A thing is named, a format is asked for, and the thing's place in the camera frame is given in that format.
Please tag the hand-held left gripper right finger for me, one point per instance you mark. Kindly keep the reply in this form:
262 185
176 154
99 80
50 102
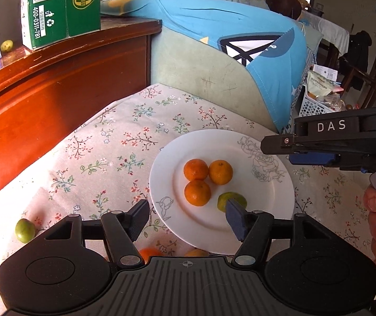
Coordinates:
235 217

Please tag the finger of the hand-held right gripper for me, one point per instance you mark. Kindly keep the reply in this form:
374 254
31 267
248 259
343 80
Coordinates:
280 144

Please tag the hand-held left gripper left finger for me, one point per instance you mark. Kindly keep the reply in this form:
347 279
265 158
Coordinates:
138 219

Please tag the white floral plate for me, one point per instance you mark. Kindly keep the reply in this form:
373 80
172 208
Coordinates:
267 197

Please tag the large green jujube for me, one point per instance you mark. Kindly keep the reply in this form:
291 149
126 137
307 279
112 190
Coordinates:
25 230

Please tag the pale mandarin orange with stem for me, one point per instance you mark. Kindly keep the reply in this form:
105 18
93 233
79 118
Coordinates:
221 172

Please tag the white plastic basket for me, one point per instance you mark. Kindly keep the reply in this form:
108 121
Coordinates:
313 107

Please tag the brown jujube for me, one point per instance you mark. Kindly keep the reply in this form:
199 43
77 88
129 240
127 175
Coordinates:
196 253

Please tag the wooden chair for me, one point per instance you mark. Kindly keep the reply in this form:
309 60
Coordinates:
359 79

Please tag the blue white patterned cloth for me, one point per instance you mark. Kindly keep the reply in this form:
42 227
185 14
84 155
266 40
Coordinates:
301 82

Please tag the snack bag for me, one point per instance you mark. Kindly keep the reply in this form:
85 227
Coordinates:
319 84

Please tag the dark jacket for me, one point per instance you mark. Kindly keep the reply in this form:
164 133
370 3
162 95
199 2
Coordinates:
360 49

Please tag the table with white cloth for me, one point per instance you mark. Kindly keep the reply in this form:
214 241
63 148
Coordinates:
329 29

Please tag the pale green cushion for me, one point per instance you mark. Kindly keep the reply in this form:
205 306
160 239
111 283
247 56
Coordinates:
191 65

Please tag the red wooden headboard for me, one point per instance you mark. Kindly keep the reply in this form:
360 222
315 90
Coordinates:
59 105

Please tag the brown round chair back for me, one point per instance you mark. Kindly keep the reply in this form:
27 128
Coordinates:
283 5

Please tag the small yellow-green jujube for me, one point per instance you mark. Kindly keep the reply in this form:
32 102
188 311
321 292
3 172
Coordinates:
6 46

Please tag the green carton box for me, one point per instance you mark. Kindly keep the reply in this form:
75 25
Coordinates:
76 6

